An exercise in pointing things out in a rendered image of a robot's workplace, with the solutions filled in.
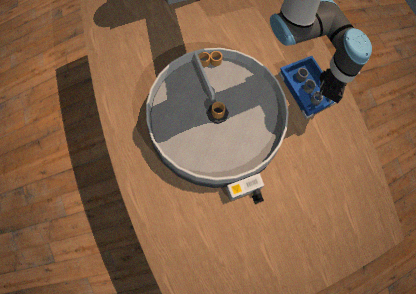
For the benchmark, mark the grey metal ring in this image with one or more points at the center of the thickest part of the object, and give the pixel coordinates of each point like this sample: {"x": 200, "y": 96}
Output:
{"x": 300, "y": 77}
{"x": 311, "y": 83}
{"x": 314, "y": 101}

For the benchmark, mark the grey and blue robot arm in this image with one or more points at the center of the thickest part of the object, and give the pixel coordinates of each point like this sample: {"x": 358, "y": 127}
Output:
{"x": 294, "y": 25}

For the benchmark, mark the bronze bushing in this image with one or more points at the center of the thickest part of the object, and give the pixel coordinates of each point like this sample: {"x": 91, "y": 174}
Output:
{"x": 218, "y": 105}
{"x": 218, "y": 55}
{"x": 204, "y": 55}

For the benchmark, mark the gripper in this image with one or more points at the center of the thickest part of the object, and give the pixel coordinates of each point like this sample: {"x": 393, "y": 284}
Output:
{"x": 333, "y": 88}

